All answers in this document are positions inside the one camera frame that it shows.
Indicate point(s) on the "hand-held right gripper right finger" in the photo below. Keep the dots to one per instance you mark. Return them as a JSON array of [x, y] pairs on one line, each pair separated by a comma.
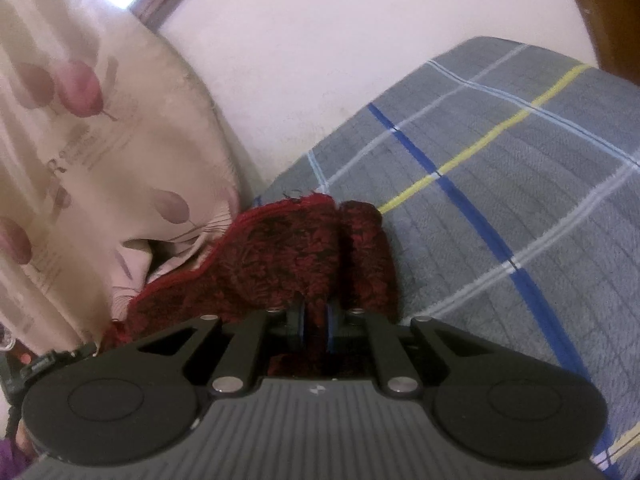
[[330, 329]]

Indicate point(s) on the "brown wooden door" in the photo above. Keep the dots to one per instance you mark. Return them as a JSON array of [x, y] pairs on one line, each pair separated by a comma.
[[600, 5]]

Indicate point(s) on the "grey plaid bedsheet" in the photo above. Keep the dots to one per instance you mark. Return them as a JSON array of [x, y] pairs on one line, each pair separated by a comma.
[[500, 200]]

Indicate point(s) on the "person's left forearm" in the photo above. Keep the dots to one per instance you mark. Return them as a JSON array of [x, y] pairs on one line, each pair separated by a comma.
[[11, 455]]

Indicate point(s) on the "beige leaf print curtain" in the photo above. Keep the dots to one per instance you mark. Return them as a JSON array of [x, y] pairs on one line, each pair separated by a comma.
[[100, 150]]

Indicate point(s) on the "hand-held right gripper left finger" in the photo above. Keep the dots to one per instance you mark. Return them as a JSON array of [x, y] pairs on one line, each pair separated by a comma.
[[300, 329]]

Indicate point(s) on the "dark red knit garment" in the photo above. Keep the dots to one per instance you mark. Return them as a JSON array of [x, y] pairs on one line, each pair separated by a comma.
[[280, 260]]

